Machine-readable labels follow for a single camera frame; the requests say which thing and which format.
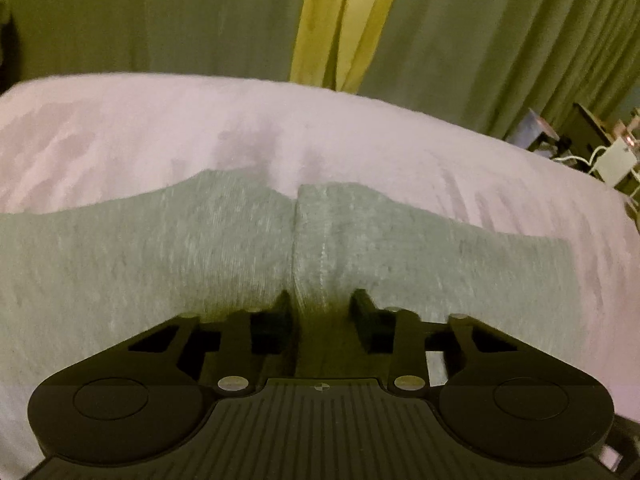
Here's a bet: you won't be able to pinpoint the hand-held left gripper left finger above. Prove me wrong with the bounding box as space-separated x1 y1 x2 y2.
125 290 296 396

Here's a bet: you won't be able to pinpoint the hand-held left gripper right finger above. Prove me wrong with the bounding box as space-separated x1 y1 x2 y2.
350 289 521 395

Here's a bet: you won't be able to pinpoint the grey pants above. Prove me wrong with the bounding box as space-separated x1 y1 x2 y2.
0 170 588 392

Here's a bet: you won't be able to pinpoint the small bluish bag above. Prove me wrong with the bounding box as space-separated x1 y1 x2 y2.
506 109 560 153

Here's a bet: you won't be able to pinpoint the yellow curtain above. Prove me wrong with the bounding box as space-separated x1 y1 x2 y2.
289 0 408 93

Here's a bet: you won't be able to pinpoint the white charger adapter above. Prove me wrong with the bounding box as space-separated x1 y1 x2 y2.
591 139 639 185

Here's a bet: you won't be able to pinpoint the dark box with clutter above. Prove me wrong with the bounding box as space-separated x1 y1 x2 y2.
570 102 623 153

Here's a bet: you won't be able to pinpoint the grey curtain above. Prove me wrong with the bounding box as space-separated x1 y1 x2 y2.
0 0 313 85
357 0 640 142

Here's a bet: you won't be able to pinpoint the white power adapter with cable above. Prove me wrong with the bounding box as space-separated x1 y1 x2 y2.
550 146 640 221

